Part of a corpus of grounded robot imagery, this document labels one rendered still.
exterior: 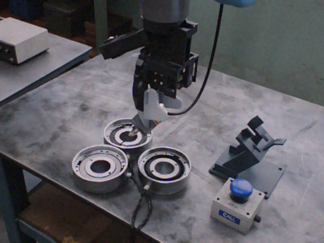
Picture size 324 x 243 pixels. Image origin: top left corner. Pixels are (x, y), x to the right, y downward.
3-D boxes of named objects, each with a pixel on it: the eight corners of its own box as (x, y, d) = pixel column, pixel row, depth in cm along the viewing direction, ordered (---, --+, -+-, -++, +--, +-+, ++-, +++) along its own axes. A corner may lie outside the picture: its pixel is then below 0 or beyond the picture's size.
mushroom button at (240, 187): (222, 206, 73) (226, 186, 70) (231, 193, 76) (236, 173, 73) (243, 216, 71) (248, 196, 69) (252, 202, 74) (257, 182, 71)
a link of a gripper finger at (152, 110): (161, 144, 71) (166, 97, 66) (133, 131, 74) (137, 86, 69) (169, 136, 74) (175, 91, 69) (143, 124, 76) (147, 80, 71)
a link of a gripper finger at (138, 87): (137, 114, 69) (141, 68, 65) (130, 112, 70) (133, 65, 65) (153, 105, 73) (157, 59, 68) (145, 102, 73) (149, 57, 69)
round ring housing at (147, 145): (105, 132, 92) (105, 117, 90) (151, 132, 93) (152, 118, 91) (102, 162, 84) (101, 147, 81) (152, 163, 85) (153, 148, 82)
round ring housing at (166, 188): (158, 154, 87) (159, 139, 85) (199, 175, 83) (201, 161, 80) (126, 181, 80) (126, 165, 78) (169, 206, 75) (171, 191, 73)
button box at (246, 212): (209, 217, 74) (213, 198, 71) (226, 193, 79) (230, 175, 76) (251, 239, 71) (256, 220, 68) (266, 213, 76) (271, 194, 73)
